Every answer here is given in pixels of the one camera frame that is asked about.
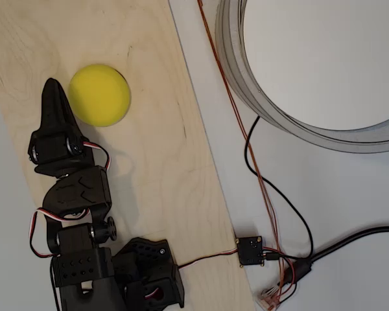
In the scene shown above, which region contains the yellow round foam sponge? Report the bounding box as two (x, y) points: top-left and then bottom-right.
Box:
(67, 63), (132, 127)

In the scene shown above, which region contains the black lattice robot base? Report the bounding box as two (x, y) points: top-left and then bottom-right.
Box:
(112, 237), (185, 309)

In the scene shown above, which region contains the light plywood board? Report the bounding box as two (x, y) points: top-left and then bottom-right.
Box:
(0, 0), (257, 311)

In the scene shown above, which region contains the grey round lamp shade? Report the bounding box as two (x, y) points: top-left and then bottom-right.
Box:
(215, 0), (389, 154)

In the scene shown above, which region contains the black controller board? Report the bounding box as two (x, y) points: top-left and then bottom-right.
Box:
(235, 235), (265, 268)

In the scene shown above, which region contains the red white black gripper cable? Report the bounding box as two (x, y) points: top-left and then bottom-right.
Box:
(80, 141), (113, 172)

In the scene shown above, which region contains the red white black arm cable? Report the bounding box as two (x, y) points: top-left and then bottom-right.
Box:
(30, 209), (91, 259)

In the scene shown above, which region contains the thin orange wire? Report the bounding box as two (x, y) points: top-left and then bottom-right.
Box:
(196, 0), (288, 305)
(199, 0), (289, 305)

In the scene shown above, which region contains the red white black base cable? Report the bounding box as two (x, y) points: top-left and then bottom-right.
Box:
(176, 248), (239, 270)

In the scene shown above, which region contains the thin black cable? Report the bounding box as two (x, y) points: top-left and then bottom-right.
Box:
(244, 115), (314, 264)

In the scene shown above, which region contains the white wire connector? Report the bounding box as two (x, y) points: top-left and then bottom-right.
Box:
(257, 286), (281, 311)

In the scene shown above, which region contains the thick black cable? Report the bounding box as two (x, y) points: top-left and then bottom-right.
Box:
(290, 225), (389, 283)

